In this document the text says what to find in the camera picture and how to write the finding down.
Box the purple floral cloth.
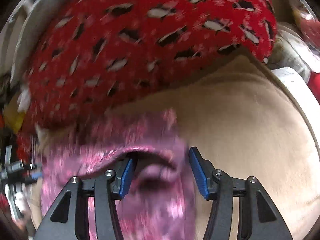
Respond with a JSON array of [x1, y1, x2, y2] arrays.
[[37, 109, 195, 239]]

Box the doll with red clothes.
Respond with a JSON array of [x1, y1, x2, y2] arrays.
[[292, 7, 319, 50]]

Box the beige fleece blanket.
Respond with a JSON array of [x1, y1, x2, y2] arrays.
[[24, 55, 320, 240]]

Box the red pillow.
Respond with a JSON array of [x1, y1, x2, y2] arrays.
[[308, 72, 320, 103]]

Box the red penguin pattern blanket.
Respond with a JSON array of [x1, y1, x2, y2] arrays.
[[18, 0, 277, 142]]

